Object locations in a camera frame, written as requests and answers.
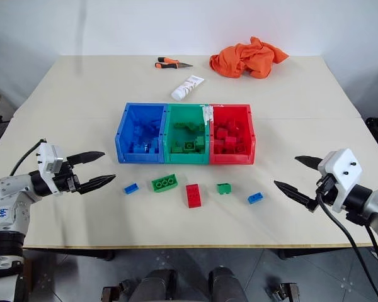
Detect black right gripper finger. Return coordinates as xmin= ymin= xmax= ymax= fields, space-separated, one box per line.
xmin=273 ymin=179 xmax=319 ymax=214
xmin=294 ymin=155 xmax=322 ymax=172

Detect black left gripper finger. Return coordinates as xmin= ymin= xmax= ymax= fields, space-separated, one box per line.
xmin=76 ymin=174 xmax=117 ymax=194
xmin=66 ymin=150 xmax=106 ymax=167

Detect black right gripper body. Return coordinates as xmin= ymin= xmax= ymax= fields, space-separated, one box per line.
xmin=314 ymin=174 xmax=338 ymax=206

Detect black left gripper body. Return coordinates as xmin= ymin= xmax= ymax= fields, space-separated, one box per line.
xmin=52 ymin=157 xmax=83 ymax=194

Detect blue plastic storage bin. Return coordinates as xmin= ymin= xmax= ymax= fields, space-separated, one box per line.
xmin=114 ymin=101 xmax=169 ymax=164

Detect large green toy brick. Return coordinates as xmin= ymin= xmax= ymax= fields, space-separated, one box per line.
xmin=151 ymin=174 xmax=179 ymax=193

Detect red plastic storage bin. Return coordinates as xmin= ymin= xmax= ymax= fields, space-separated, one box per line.
xmin=207 ymin=104 xmax=256 ymax=165

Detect large red toy brick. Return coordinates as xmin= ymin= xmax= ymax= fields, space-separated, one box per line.
xmin=185 ymin=184 xmax=203 ymax=209

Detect green plastic storage bin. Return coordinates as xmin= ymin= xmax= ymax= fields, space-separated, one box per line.
xmin=162 ymin=103 xmax=212 ymax=165

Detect long green toy brick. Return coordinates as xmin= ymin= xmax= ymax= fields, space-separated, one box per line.
xmin=173 ymin=121 xmax=198 ymax=131

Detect dark rounded robot leg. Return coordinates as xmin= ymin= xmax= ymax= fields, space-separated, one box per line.
xmin=137 ymin=269 xmax=178 ymax=302
xmin=207 ymin=266 xmax=246 ymax=302

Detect crumpled orange cloth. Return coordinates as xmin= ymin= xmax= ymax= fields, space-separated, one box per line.
xmin=209 ymin=36 xmax=290 ymax=79

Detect white squeeze tube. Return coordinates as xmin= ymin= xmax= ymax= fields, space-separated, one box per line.
xmin=171 ymin=75 xmax=205 ymax=102

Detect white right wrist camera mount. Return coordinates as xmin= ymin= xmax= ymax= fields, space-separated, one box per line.
xmin=316 ymin=148 xmax=364 ymax=212

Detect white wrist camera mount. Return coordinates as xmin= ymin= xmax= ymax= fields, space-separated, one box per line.
xmin=37 ymin=143 xmax=65 ymax=196
xmin=316 ymin=148 xmax=364 ymax=212

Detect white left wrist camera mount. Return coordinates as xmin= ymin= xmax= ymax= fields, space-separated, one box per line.
xmin=37 ymin=143 xmax=65 ymax=196

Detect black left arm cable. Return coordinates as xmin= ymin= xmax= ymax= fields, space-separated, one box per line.
xmin=8 ymin=137 xmax=48 ymax=177

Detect dark table frame bar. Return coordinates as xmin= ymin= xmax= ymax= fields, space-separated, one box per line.
xmin=22 ymin=248 xmax=116 ymax=262

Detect black metal foot bracket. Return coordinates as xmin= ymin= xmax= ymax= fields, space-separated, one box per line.
xmin=101 ymin=280 xmax=136 ymax=302
xmin=267 ymin=282 xmax=300 ymax=302

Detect orange black handled pliers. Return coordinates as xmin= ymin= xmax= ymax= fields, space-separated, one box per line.
xmin=154 ymin=57 xmax=194 ymax=70

